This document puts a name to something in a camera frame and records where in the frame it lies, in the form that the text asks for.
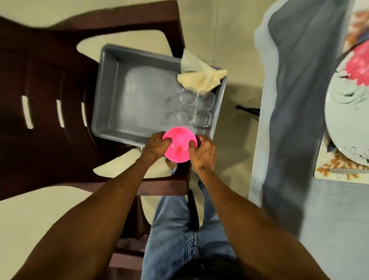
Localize person's left hand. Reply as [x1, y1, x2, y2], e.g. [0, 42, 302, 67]
[140, 132, 174, 167]

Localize person's right hand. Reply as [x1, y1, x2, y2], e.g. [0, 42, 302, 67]
[188, 135, 216, 173]

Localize pink plastic bowl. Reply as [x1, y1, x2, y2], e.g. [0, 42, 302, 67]
[162, 127, 198, 163]

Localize person's right forearm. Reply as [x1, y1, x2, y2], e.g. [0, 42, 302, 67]
[196, 169, 330, 280]

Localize person's left forearm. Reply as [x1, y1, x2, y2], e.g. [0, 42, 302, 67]
[11, 158, 148, 280]

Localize clear plastic container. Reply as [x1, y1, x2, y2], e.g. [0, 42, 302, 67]
[196, 92, 216, 111]
[194, 110, 212, 128]
[180, 87, 199, 106]
[178, 104, 196, 124]

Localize grey plastic tray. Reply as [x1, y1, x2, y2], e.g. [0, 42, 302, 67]
[91, 44, 228, 148]

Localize black rod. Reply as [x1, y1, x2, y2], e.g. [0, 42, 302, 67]
[235, 105, 260, 117]

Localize cream cloth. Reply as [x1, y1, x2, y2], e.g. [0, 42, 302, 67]
[177, 48, 228, 92]

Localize blue denim jeans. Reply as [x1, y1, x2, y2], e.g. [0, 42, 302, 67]
[141, 167, 241, 280]

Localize dark grey cloth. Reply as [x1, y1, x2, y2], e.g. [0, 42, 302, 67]
[261, 0, 352, 238]

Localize floral print mat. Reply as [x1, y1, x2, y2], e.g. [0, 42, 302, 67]
[314, 0, 369, 182]

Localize brown plastic chair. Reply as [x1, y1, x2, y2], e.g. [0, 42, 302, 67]
[0, 0, 200, 280]

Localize white floral round plate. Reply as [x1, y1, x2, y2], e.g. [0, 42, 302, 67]
[324, 37, 369, 168]

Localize light blue bed sheet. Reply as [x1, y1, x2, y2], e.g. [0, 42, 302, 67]
[248, 0, 369, 280]

